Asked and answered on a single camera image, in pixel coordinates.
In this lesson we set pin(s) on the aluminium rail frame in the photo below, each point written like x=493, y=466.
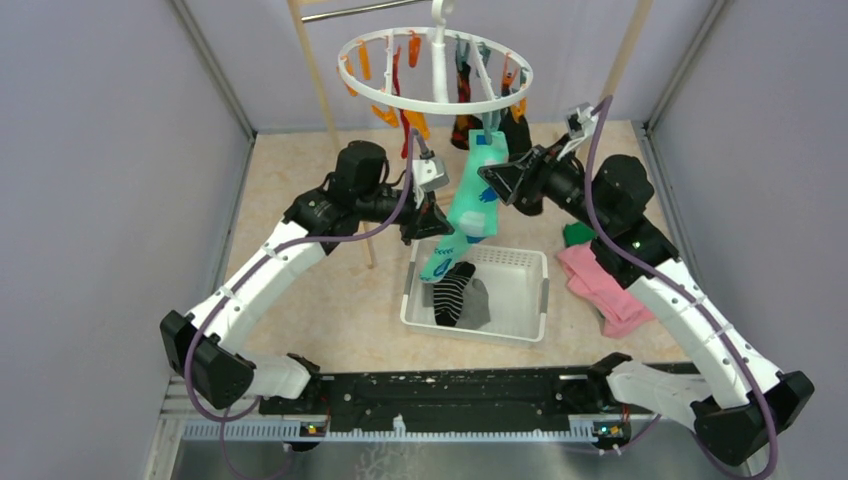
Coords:
x=593, y=403

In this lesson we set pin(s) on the black white striped sock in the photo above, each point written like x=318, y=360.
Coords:
x=448, y=294

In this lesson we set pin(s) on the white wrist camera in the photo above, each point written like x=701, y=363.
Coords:
x=429, y=174
x=581, y=122

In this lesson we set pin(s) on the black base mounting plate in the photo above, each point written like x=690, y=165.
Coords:
x=478, y=400

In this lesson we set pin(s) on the white perforated plastic basket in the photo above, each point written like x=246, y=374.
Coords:
x=517, y=284

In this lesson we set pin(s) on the teal patterned sock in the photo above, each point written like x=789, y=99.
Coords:
x=473, y=212

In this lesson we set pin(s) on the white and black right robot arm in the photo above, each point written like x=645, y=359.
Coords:
x=739, y=402

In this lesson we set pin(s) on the green cloth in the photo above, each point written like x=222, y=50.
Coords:
x=577, y=233

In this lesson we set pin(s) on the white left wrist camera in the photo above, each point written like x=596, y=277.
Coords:
x=429, y=174

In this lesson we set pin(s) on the pink cloth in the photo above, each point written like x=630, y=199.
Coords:
x=622, y=313

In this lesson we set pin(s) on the grey sock with black stripes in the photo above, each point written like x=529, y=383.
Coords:
x=475, y=311

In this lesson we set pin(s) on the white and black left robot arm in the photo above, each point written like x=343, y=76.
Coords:
x=205, y=345

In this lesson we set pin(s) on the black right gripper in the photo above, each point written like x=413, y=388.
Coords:
x=536, y=168

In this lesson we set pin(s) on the white round sock hanger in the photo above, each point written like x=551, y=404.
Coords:
x=437, y=36

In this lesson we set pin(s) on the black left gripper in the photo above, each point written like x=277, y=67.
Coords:
x=427, y=221

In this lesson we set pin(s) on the white slotted cable duct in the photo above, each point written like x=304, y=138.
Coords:
x=279, y=430

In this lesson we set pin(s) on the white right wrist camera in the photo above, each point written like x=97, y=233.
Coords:
x=581, y=122

